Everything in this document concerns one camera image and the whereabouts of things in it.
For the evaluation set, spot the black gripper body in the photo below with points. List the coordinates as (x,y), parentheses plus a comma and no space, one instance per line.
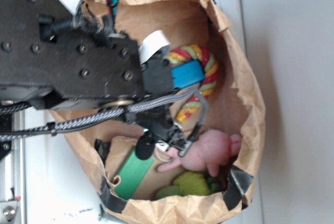
(158,124)

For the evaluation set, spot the green wooden block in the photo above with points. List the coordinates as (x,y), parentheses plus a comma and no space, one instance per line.
(131,174)

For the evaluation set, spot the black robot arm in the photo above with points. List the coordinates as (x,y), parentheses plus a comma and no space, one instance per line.
(54,60)

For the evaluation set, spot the blue wooden block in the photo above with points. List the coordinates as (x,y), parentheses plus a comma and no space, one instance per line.
(187,74)

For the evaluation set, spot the pink plush bunny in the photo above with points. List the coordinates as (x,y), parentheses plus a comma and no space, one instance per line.
(209,152)

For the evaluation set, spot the green fuzzy plush toy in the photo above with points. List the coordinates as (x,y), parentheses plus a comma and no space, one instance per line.
(191,183)

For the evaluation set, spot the brown paper bag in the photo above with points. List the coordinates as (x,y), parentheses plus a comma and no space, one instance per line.
(235,106)

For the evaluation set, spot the white plastic tray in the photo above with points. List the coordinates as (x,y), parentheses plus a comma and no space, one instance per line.
(56,188)

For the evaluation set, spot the multicolour twisted rope toy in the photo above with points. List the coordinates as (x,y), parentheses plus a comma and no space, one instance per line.
(207,60)

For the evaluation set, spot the black metal bracket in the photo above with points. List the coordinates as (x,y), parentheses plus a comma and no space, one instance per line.
(5,145)

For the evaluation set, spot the aluminium frame rail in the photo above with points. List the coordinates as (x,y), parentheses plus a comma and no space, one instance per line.
(13,176)

